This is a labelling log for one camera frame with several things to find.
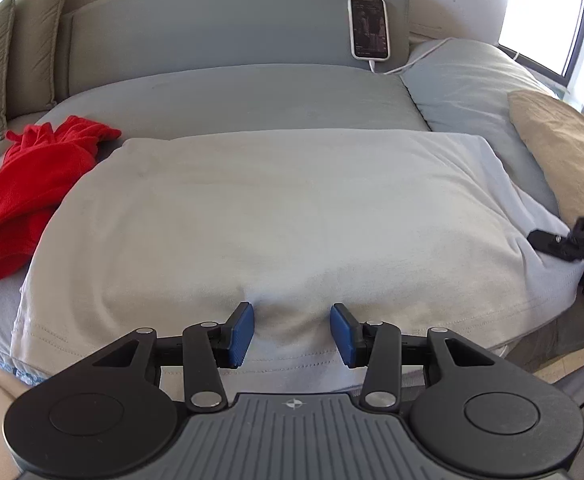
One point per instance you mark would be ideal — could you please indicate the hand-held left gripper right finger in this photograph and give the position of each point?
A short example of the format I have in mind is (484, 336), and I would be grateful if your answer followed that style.
(344, 335)

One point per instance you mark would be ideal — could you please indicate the grey pillow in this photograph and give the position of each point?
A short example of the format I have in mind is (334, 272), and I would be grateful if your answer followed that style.
(477, 90)

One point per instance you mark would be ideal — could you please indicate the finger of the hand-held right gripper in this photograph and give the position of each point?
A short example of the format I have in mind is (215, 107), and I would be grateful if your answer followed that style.
(554, 246)

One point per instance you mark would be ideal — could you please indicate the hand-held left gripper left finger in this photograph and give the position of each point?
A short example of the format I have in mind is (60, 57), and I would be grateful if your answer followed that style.
(242, 335)

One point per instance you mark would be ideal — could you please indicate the tan pillow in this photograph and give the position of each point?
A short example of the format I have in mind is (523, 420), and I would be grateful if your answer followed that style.
(567, 155)

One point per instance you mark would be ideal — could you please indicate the grey headboard cushion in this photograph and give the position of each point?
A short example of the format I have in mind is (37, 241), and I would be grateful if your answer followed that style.
(212, 25)

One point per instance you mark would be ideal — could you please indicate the pale white t-shirt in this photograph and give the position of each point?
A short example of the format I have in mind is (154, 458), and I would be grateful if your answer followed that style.
(527, 280)

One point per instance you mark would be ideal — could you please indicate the grey bed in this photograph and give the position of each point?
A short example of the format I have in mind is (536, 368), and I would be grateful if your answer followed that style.
(252, 100)

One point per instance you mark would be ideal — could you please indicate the blue shaggy rug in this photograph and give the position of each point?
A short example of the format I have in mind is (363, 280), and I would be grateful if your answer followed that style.
(2, 360)

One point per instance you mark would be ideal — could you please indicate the window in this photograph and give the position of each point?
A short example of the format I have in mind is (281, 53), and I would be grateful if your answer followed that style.
(547, 25)

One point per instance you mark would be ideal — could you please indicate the red garment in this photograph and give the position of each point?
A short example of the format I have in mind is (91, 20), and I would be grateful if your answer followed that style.
(27, 195)

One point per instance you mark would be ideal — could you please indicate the smartphone in white case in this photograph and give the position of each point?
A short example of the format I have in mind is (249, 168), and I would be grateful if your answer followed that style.
(369, 27)

